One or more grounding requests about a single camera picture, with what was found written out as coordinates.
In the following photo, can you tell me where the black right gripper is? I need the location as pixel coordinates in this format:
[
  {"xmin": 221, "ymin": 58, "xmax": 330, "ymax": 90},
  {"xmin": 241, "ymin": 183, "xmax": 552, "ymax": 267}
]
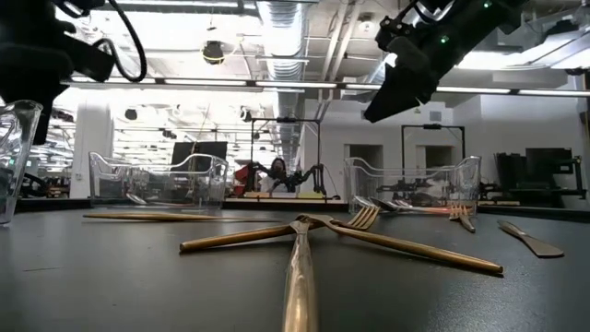
[{"xmin": 362, "ymin": 13, "xmax": 490, "ymax": 124}]

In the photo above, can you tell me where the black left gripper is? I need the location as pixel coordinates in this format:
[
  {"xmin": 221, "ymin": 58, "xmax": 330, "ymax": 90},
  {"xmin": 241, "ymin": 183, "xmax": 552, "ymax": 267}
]
[{"xmin": 0, "ymin": 43, "xmax": 77, "ymax": 147}]

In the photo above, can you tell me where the clear plastic bin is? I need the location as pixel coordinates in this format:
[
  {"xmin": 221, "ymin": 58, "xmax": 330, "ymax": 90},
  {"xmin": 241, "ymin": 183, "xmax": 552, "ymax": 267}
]
[
  {"xmin": 344, "ymin": 155, "xmax": 482, "ymax": 216},
  {"xmin": 0, "ymin": 99, "xmax": 44, "ymax": 226},
  {"xmin": 88, "ymin": 151, "xmax": 230, "ymax": 209}
]

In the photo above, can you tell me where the gold chopstick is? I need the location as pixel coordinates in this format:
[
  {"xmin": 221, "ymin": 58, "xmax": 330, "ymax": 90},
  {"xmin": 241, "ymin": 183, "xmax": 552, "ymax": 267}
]
[{"xmin": 82, "ymin": 211, "xmax": 282, "ymax": 223}]

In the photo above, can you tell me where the white pillar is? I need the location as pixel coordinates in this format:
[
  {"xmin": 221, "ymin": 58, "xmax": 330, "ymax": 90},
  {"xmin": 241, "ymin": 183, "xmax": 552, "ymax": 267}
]
[{"xmin": 68, "ymin": 104, "xmax": 115, "ymax": 199}]

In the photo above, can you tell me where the long ceiling light strip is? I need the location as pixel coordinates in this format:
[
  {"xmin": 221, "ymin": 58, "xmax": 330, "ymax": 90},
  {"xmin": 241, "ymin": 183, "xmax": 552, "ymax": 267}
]
[{"xmin": 59, "ymin": 76, "xmax": 590, "ymax": 98}]

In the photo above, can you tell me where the person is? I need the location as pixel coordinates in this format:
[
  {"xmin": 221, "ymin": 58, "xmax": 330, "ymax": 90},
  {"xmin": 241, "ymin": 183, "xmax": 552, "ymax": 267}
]
[{"xmin": 260, "ymin": 156, "xmax": 296, "ymax": 194}]

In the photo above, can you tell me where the black monitor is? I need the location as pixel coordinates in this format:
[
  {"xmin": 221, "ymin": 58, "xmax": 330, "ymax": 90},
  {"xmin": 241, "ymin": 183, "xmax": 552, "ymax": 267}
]
[{"xmin": 171, "ymin": 140, "xmax": 230, "ymax": 172}]

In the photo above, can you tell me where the black equipment rack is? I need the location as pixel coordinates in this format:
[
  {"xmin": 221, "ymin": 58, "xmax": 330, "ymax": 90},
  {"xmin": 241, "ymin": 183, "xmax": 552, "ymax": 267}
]
[{"xmin": 495, "ymin": 147, "xmax": 587, "ymax": 200}]

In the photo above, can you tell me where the red background object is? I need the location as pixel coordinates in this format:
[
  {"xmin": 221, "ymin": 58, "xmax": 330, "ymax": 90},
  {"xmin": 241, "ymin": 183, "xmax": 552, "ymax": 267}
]
[{"xmin": 232, "ymin": 163, "xmax": 259, "ymax": 196}]

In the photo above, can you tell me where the black ceiling dome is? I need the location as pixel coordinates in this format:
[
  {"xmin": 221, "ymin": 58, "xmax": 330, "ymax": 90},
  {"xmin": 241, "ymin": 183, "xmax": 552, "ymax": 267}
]
[{"xmin": 201, "ymin": 40, "xmax": 227, "ymax": 65}]

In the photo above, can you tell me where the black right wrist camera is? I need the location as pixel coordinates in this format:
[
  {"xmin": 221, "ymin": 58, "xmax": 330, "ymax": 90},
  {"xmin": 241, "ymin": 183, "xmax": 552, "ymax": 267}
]
[{"xmin": 375, "ymin": 15, "xmax": 415, "ymax": 53}]

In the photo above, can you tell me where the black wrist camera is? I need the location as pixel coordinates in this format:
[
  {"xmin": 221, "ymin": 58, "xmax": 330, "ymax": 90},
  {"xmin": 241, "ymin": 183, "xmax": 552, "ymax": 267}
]
[
  {"xmin": 375, "ymin": 15, "xmax": 415, "ymax": 53},
  {"xmin": 59, "ymin": 34, "xmax": 116, "ymax": 84}
]

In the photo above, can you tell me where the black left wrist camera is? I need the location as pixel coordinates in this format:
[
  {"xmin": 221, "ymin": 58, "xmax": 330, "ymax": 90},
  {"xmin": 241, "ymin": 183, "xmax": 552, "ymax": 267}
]
[{"xmin": 59, "ymin": 34, "xmax": 116, "ymax": 84}]

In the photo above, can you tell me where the silver ceiling duct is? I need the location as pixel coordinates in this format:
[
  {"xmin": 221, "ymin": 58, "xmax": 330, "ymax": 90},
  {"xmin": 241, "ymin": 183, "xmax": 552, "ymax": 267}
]
[{"xmin": 255, "ymin": 0, "xmax": 319, "ymax": 160}]

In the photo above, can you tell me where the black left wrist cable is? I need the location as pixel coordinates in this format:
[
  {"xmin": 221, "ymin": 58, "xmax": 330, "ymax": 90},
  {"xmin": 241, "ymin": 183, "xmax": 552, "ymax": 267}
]
[{"xmin": 91, "ymin": 0, "xmax": 148, "ymax": 84}]

